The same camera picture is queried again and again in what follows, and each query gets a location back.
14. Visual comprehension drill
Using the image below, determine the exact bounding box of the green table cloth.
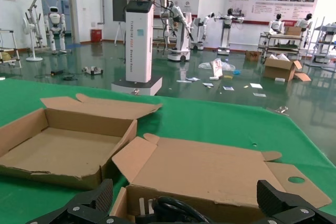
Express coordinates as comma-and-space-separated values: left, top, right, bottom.
0, 78, 336, 224

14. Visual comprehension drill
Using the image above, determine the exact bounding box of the white wheeled robot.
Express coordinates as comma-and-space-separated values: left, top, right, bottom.
161, 5, 195, 62
191, 12, 215, 51

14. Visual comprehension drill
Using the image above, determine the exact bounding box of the clear plastic bag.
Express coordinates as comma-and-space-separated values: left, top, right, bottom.
198, 58, 236, 78

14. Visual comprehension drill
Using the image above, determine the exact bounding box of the black display on stand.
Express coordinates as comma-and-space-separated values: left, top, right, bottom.
112, 0, 129, 45

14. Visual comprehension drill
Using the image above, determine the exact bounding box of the white robot with outstretched arms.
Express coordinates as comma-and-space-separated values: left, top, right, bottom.
214, 7, 245, 56

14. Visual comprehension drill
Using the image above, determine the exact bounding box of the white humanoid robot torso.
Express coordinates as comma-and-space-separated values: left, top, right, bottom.
295, 13, 313, 48
268, 13, 286, 36

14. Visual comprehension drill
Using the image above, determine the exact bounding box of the closed cardboard box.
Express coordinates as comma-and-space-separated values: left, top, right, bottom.
284, 26, 302, 36

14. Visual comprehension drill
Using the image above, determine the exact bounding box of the long white blue leaflet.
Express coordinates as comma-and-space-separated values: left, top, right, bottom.
176, 76, 200, 83

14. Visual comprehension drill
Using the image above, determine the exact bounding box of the small printed cardboard box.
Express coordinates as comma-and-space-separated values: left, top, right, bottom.
245, 50, 261, 62

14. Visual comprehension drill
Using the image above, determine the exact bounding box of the red bin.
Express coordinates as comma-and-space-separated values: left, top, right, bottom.
90, 28, 103, 43

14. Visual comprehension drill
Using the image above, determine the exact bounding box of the glass doorway grey frame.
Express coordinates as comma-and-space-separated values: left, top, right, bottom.
38, 0, 80, 45

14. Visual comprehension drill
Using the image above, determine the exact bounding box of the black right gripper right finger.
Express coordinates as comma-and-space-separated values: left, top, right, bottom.
250, 179, 336, 224

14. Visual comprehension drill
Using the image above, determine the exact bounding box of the white standing fan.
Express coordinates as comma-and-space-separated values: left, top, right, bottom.
22, 16, 44, 62

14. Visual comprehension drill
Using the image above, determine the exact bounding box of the large open cardboard box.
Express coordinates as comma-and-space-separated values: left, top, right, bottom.
262, 53, 312, 82

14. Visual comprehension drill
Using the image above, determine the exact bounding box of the torn-edged brown cardboard box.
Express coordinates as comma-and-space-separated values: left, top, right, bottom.
0, 92, 163, 191

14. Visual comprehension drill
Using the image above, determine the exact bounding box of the white carton red print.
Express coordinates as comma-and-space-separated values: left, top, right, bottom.
209, 58, 224, 80

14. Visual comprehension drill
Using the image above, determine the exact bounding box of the white device with wheels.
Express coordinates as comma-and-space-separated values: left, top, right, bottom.
81, 65, 104, 76

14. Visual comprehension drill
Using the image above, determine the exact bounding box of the grey metal shelf rack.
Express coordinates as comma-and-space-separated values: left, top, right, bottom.
304, 16, 336, 73

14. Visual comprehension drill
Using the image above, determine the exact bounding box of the metal frame work trolley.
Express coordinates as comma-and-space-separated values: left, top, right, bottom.
257, 31, 305, 60

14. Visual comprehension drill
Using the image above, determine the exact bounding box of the wide wall info poster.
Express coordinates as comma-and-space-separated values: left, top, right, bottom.
227, 0, 325, 25

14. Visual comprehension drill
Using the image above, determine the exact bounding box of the white gantry frame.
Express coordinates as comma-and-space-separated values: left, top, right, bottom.
25, 0, 62, 54

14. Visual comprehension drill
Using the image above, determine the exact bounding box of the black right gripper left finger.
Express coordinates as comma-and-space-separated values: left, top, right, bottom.
26, 178, 127, 224

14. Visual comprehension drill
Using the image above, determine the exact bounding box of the white walking humanoid robot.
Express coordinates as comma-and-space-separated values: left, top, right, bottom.
43, 5, 68, 55

